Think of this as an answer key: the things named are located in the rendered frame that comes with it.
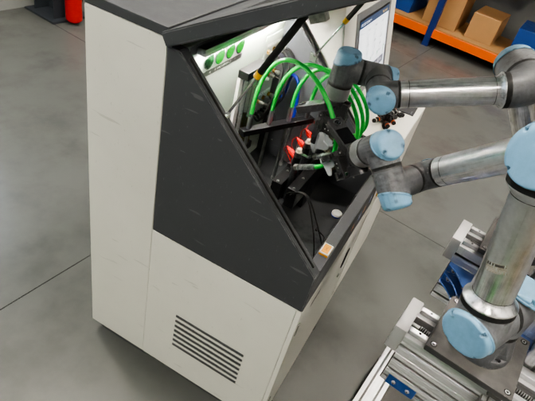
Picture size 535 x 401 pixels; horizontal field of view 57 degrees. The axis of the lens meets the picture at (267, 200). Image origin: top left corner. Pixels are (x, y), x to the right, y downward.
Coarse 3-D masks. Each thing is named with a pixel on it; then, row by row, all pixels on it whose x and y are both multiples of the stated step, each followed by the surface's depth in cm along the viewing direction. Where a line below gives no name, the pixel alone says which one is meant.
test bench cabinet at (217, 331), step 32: (160, 256) 175; (192, 256) 166; (160, 288) 184; (192, 288) 175; (224, 288) 167; (256, 288) 159; (160, 320) 195; (192, 320) 185; (224, 320) 176; (256, 320) 167; (288, 320) 159; (160, 352) 208; (192, 352) 196; (224, 352) 186; (256, 352) 176; (224, 384) 196; (256, 384) 186
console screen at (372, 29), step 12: (384, 0) 211; (372, 12) 200; (384, 12) 215; (360, 24) 189; (372, 24) 203; (384, 24) 219; (360, 36) 193; (372, 36) 207; (384, 36) 224; (360, 48) 197; (372, 48) 212; (384, 48) 229; (372, 60) 216; (384, 60) 235
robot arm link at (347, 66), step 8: (344, 48) 143; (352, 48) 144; (336, 56) 143; (344, 56) 141; (352, 56) 140; (360, 56) 141; (336, 64) 143; (344, 64) 142; (352, 64) 141; (360, 64) 142; (336, 72) 144; (344, 72) 143; (352, 72) 143; (360, 72) 143; (328, 80) 148; (336, 80) 145; (344, 80) 145; (352, 80) 145; (336, 88) 147; (344, 88) 146
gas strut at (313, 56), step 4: (360, 4) 166; (364, 4) 166; (356, 8) 167; (360, 8) 167; (352, 12) 168; (356, 12) 168; (348, 16) 169; (352, 16) 169; (344, 20) 171; (348, 20) 170; (344, 24) 171; (340, 28) 173; (336, 32) 174; (332, 36) 175; (328, 40) 177; (324, 44) 178; (320, 48) 179; (312, 56) 182; (316, 56) 181; (312, 60) 183
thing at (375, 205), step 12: (336, 12) 175; (348, 12) 175; (360, 12) 187; (324, 24) 179; (336, 24) 177; (348, 24) 179; (312, 36) 183; (324, 36) 181; (336, 36) 179; (348, 36) 182; (324, 48) 183; (336, 48) 181; (360, 96) 215; (408, 144) 260; (372, 204) 218; (372, 216) 255; (360, 228) 219; (360, 240) 256; (348, 264) 257; (336, 288) 261
